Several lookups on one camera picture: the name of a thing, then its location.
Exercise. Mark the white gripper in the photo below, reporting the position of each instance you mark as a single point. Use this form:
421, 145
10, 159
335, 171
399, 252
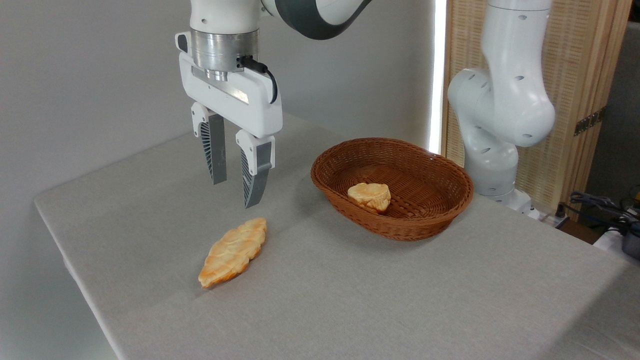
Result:
260, 110

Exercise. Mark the long golden croissant bread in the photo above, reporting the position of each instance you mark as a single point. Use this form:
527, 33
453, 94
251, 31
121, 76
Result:
232, 252

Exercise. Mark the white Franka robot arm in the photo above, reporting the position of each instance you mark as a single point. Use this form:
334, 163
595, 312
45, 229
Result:
505, 100

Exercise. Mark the small round bread piece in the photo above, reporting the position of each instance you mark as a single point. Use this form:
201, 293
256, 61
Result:
370, 196

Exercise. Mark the brown wicker oval basket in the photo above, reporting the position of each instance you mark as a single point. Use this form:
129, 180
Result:
425, 220

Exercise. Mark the grey tablecloth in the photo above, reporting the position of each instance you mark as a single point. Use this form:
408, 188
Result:
350, 300

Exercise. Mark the wooden bamboo screen panel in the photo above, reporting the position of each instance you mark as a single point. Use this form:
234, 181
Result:
575, 60

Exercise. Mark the black metal hinge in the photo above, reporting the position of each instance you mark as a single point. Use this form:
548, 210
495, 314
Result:
590, 121

